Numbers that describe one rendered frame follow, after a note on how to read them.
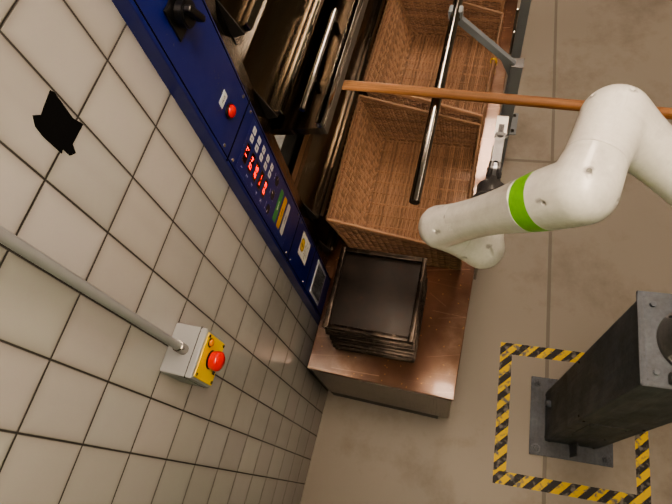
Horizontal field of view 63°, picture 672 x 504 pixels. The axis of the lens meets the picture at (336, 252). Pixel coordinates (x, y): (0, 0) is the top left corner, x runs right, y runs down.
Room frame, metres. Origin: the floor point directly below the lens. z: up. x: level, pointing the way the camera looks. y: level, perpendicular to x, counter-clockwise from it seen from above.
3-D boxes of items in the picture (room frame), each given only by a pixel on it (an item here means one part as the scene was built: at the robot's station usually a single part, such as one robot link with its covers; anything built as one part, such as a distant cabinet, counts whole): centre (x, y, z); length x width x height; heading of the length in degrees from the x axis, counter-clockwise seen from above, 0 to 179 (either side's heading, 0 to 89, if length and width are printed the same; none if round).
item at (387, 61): (1.55, -0.67, 0.72); 0.56 x 0.49 x 0.28; 146
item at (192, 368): (0.40, 0.34, 1.46); 0.10 x 0.07 x 0.10; 147
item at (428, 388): (1.44, -0.62, 0.29); 2.42 x 0.56 x 0.58; 147
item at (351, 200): (1.05, -0.35, 0.72); 0.56 x 0.49 x 0.28; 148
